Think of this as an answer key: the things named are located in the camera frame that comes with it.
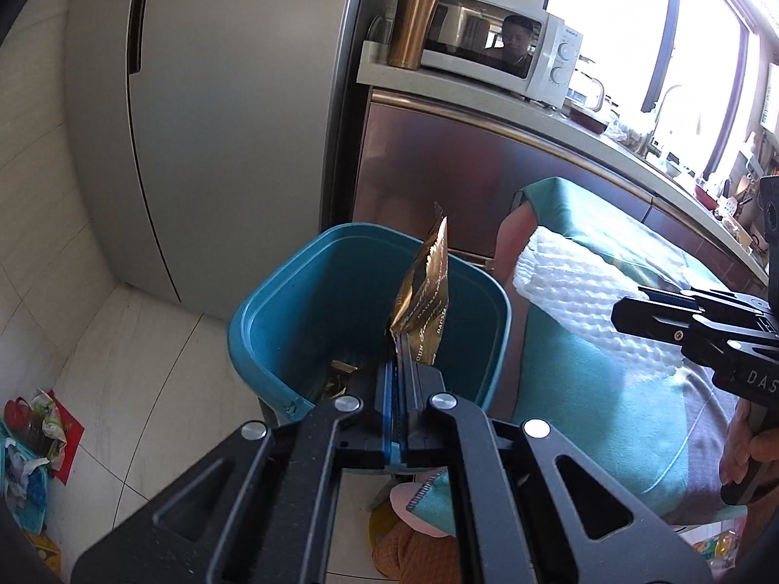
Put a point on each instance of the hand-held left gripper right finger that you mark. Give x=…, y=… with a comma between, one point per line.
x=406, y=413

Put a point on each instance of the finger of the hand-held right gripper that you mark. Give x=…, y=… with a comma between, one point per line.
x=651, y=319
x=669, y=295

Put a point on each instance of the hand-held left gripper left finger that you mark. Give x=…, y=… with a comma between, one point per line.
x=387, y=413

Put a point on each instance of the white foam sheet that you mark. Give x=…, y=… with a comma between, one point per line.
x=578, y=286

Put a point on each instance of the gold foil wrapper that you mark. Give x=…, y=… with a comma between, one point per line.
x=426, y=292

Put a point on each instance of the blue plastic bin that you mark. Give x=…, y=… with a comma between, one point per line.
x=316, y=292

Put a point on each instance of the person's right hand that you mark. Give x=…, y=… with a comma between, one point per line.
x=736, y=444

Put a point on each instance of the crumpled gold wrapper scraps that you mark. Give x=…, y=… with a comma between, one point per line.
x=338, y=380

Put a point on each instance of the pile of kitchen utensils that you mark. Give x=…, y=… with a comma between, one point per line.
x=730, y=213

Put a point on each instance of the teal patterned blanket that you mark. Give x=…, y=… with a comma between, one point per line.
x=578, y=401

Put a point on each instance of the orange textured cloth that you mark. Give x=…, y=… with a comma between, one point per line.
x=414, y=553

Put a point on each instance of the metal faucet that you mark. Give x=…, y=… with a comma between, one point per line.
x=660, y=115

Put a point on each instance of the dark red bowl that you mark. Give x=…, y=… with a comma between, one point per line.
x=590, y=120

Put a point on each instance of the colourful plastic packets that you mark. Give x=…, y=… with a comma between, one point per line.
x=715, y=541

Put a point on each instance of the glass kettle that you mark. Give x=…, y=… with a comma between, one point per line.
x=587, y=85

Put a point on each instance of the stainless steel kitchen cabinet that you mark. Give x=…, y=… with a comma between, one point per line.
x=438, y=164

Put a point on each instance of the white toaster oven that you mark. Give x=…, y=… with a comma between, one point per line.
x=487, y=36

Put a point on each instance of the red paper sheet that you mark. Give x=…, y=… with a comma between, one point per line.
x=70, y=438

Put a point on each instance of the grey refrigerator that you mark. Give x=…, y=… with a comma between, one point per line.
x=231, y=134

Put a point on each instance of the yellow cardboard box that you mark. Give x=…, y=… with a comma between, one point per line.
x=42, y=553

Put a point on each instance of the copper travel tumbler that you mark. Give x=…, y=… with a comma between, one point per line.
x=411, y=24

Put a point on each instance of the clear cup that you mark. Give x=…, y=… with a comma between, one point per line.
x=378, y=29

